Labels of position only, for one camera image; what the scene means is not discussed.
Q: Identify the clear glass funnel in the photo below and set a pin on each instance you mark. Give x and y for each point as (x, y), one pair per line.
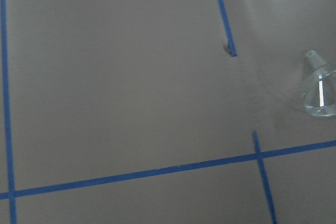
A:
(318, 89)

